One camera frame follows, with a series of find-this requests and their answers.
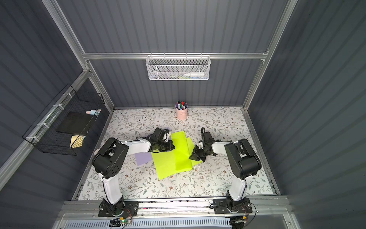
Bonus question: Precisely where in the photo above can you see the lime green paper sheet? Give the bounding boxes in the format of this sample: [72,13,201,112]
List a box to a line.
[151,152,176,180]

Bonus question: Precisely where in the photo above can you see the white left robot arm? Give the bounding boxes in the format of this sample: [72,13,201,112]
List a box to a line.
[91,128,175,206]

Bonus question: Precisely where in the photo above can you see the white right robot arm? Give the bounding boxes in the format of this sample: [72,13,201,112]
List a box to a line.
[189,138,262,209]

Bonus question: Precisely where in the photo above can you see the lavender paper sheet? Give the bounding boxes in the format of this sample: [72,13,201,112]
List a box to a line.
[134,152,153,166]

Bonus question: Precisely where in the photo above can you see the pink pen cup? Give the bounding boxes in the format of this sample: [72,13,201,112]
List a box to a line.
[176,108,188,120]

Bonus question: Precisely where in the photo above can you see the colored markers in cup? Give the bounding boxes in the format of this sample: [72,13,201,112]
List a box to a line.
[175,100,188,110]

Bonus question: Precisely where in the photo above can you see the pastel sticky notes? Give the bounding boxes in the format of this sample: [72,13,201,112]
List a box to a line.
[86,109,101,116]

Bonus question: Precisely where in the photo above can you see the white bottle in basket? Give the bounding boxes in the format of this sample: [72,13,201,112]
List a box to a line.
[184,72,205,78]

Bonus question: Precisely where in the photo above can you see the yellow sticky note pad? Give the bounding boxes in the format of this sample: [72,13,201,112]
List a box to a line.
[70,135,85,148]

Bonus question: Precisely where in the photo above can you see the black notebook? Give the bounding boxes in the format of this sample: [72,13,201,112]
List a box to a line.
[56,112,97,135]

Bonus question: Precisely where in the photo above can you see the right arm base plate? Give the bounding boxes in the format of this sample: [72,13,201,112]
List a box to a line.
[212,198,253,214]

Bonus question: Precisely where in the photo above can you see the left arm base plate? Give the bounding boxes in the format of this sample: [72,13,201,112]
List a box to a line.
[98,199,139,218]

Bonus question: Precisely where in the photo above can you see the white wire mesh basket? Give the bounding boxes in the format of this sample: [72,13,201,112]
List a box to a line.
[145,56,211,81]

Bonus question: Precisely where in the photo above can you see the aluminium mounting rail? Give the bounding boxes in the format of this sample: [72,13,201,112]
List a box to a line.
[57,196,293,220]

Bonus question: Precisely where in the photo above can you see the black wire wall basket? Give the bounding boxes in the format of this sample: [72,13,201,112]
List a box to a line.
[23,87,104,156]

